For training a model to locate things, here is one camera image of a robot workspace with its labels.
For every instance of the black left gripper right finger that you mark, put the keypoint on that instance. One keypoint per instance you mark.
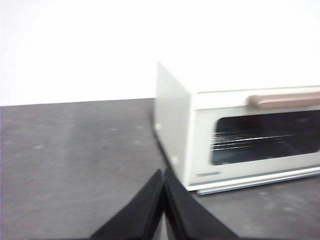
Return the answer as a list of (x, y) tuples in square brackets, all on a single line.
[(190, 215)]

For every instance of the white Toshiba toaster oven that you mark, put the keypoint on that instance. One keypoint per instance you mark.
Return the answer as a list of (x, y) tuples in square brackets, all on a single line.
[(172, 112)]

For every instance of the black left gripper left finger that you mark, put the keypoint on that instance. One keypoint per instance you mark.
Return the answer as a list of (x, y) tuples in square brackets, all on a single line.
[(140, 215)]

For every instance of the metal oven crumb tray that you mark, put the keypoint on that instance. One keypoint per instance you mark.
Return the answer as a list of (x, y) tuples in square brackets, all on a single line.
[(250, 186)]

